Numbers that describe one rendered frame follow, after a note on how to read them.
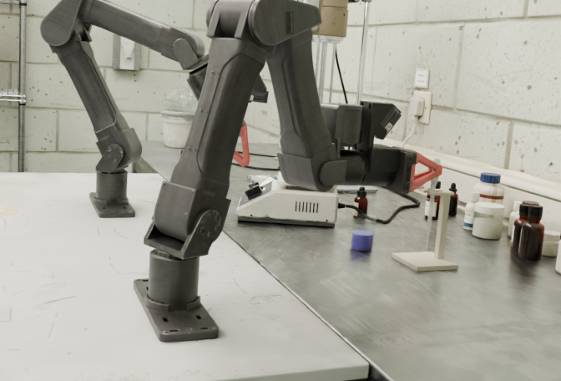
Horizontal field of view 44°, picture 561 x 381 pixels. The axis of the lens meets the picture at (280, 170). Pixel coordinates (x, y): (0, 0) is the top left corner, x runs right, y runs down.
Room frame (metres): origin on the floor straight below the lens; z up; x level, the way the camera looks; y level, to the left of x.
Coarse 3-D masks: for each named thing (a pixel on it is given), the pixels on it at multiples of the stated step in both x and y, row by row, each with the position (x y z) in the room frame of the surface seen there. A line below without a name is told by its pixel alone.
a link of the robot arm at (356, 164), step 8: (344, 144) 1.06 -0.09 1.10; (352, 144) 1.06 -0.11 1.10; (344, 152) 1.06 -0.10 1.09; (352, 152) 1.07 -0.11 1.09; (360, 152) 1.08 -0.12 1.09; (352, 160) 1.06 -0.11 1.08; (360, 160) 1.06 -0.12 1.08; (352, 168) 1.05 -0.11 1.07; (360, 168) 1.06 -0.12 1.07; (352, 176) 1.06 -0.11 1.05; (360, 176) 1.06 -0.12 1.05; (344, 184) 1.06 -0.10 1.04; (352, 184) 1.07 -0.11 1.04
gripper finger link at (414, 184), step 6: (414, 150) 1.10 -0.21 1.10; (420, 156) 1.10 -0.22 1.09; (426, 162) 1.11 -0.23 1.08; (432, 162) 1.12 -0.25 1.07; (408, 168) 1.09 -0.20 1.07; (414, 168) 1.10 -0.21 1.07; (438, 168) 1.13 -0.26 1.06; (408, 174) 1.09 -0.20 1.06; (414, 174) 1.11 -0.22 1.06; (432, 174) 1.13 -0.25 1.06; (438, 174) 1.13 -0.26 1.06; (408, 180) 1.09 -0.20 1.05; (414, 180) 1.10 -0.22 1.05; (420, 180) 1.11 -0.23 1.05; (426, 180) 1.12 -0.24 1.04; (414, 186) 1.10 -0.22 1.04
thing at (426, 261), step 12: (432, 192) 1.12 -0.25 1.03; (444, 192) 1.13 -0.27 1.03; (444, 204) 1.14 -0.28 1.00; (444, 216) 1.15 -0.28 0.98; (444, 228) 1.15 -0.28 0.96; (444, 240) 1.15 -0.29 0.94; (408, 252) 1.17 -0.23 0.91; (420, 252) 1.18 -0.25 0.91; (432, 252) 1.19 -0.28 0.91; (408, 264) 1.11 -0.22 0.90; (420, 264) 1.11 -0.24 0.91; (432, 264) 1.11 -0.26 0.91; (444, 264) 1.12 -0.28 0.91; (456, 264) 1.12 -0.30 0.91
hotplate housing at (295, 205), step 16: (272, 192) 1.35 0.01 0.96; (288, 192) 1.35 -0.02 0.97; (304, 192) 1.35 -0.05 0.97; (320, 192) 1.35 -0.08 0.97; (336, 192) 1.39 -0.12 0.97; (240, 208) 1.35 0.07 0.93; (256, 208) 1.35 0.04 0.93; (272, 208) 1.35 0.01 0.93; (288, 208) 1.35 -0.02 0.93; (304, 208) 1.35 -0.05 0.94; (320, 208) 1.35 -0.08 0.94; (336, 208) 1.35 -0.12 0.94; (304, 224) 1.35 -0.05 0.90; (320, 224) 1.35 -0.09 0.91
